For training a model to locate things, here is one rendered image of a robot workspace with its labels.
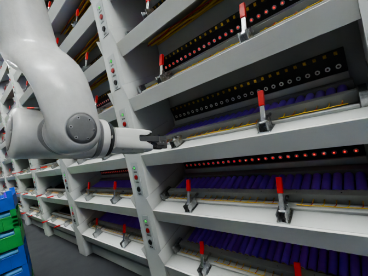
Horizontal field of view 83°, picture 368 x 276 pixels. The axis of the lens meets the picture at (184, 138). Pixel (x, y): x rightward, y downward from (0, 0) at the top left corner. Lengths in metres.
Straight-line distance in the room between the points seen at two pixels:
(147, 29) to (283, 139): 0.49
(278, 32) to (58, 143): 0.42
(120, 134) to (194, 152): 0.21
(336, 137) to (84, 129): 0.41
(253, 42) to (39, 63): 0.38
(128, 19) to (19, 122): 0.61
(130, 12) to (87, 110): 0.63
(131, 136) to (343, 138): 0.40
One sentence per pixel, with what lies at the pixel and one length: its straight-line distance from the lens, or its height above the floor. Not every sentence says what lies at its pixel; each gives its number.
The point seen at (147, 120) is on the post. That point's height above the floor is 0.63.
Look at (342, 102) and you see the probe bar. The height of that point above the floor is 0.55.
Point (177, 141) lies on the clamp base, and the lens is 0.61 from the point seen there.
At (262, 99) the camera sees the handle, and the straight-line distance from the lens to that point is 0.49.
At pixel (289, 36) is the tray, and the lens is 0.46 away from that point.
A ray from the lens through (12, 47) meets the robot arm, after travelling 0.44.
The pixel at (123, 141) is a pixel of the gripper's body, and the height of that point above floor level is 0.57.
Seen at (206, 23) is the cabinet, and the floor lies 0.90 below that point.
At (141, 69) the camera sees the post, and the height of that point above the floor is 0.83.
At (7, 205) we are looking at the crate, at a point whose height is 0.42.
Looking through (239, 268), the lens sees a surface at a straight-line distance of 0.71.
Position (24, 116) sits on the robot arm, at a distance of 0.41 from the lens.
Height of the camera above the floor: 0.55
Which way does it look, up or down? level
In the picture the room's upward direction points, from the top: 12 degrees counter-clockwise
